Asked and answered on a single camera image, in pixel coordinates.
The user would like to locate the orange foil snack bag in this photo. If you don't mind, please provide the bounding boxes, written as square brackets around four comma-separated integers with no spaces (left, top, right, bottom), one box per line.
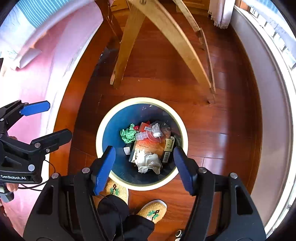
[128,138,166,163]

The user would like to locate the yellow embroidered slipper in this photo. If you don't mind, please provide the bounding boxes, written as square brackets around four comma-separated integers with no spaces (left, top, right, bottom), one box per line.
[137,199,167,224]
[103,180,128,206]

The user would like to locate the white paper bag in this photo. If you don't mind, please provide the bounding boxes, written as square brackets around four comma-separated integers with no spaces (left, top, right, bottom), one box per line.
[132,149,162,175]

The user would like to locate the beige rectangular box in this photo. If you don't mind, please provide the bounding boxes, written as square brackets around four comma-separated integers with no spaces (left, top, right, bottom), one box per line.
[123,146,131,156]

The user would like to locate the teal white patterned tablecloth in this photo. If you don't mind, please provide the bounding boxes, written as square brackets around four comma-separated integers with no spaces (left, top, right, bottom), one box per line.
[1,1,91,59]

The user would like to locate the round blue white trash bin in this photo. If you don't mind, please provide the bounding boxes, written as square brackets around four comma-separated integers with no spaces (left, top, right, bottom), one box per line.
[96,97,189,191]

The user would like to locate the black yellow snack bag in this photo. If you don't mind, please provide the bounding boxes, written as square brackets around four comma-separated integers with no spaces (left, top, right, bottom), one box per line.
[162,135,182,163]

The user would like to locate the clear plastic bottle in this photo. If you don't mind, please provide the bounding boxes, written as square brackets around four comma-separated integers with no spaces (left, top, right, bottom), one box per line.
[135,121,171,143]

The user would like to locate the left yellow embroidered slipper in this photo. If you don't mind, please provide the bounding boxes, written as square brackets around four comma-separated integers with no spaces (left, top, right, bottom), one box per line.
[103,180,128,206]

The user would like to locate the right yellow embroidered slipper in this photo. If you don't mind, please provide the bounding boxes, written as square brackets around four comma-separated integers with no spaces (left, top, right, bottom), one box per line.
[137,199,167,224]

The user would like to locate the person's left hand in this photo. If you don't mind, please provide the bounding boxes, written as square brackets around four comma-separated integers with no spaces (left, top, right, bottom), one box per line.
[6,183,19,192]

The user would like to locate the wooden table legs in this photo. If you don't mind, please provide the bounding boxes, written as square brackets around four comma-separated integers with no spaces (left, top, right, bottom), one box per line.
[110,1,216,104]

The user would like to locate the red paper bag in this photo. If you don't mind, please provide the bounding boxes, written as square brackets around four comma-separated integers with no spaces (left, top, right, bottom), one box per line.
[133,121,151,132]

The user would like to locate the green paper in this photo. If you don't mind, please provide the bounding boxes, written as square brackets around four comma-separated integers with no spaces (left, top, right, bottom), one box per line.
[120,123,138,144]

